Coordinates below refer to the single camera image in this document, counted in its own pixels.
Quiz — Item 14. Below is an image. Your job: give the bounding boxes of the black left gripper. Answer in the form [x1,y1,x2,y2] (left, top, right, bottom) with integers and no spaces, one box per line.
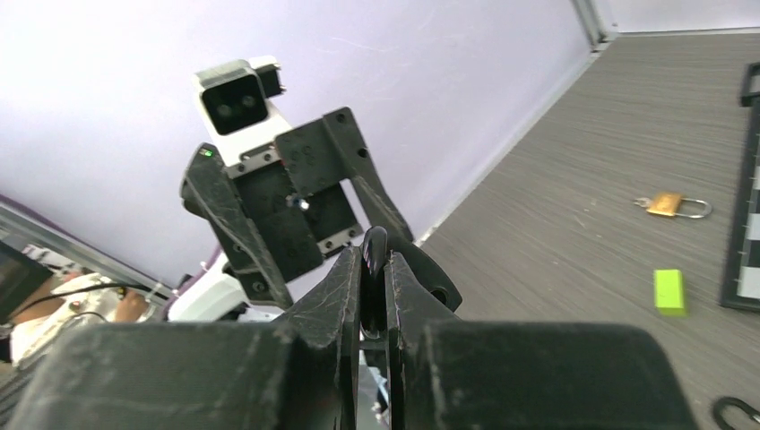
[180,118,462,312]

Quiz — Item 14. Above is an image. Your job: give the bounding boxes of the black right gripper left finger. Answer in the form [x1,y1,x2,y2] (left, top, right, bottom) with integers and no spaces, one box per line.
[8,247,362,429]

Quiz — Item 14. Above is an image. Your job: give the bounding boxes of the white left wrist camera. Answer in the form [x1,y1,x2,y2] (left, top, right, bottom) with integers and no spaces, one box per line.
[194,56,293,178]

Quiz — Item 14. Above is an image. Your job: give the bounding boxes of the yellow padlock black shackle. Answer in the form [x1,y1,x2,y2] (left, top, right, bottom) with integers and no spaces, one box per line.
[711,395,760,430]

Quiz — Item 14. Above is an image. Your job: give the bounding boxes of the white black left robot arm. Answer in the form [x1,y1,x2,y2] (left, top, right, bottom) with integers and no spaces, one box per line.
[168,107,462,322]

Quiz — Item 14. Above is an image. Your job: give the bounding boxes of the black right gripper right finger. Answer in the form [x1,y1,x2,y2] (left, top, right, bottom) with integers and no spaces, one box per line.
[384,254,697,429]

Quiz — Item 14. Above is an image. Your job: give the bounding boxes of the black white chessboard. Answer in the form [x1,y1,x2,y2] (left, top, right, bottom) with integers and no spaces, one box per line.
[718,63,759,313]

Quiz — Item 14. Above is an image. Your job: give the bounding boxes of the small brass padlock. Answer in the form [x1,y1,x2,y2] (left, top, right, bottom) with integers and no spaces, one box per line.
[633,192,713,219]

